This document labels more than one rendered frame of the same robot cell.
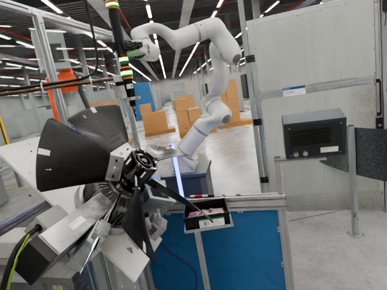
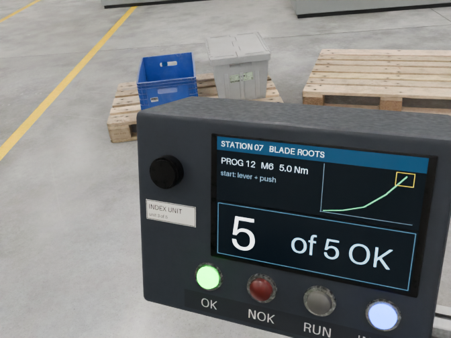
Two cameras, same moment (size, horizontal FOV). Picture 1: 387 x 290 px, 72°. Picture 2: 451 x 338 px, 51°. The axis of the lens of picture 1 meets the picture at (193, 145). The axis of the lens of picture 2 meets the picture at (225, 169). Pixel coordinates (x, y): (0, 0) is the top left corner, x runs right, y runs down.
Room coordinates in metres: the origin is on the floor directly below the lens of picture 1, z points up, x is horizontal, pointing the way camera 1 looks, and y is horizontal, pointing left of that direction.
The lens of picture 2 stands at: (1.59, -0.57, 1.41)
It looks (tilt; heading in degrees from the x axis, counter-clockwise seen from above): 30 degrees down; 188
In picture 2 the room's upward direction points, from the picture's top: 6 degrees counter-clockwise
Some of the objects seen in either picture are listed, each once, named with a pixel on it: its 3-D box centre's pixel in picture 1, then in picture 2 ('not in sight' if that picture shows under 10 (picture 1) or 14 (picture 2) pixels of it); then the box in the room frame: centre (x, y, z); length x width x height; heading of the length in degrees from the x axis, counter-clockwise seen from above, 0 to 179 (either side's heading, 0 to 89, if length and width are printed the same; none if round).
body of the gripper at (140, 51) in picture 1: (133, 48); not in sight; (1.18, 0.18, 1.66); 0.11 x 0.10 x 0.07; 164
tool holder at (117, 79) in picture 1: (126, 88); not in sight; (1.07, 0.22, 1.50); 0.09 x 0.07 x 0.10; 108
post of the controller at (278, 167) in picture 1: (279, 175); not in sight; (1.27, -0.40, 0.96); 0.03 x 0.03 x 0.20; 73
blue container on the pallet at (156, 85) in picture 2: not in sight; (168, 80); (-1.65, -1.36, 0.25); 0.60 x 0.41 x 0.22; 10
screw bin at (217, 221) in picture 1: (206, 214); not in sight; (1.21, -0.01, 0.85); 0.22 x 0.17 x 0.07; 88
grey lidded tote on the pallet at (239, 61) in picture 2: not in sight; (237, 66); (-1.74, -0.87, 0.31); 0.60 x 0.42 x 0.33; 10
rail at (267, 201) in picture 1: (201, 204); not in sight; (1.39, 0.01, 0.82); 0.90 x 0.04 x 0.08; 73
